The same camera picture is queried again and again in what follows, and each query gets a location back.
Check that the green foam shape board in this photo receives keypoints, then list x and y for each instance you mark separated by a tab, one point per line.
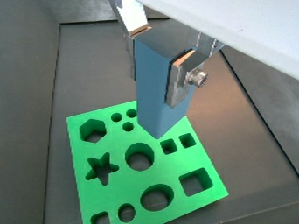
138	179

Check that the blue rectangular block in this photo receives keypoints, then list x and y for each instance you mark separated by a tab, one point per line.
158	48

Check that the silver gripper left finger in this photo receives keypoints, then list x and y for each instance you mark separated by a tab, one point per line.
131	16

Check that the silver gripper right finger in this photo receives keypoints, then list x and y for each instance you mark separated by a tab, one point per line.
186	72

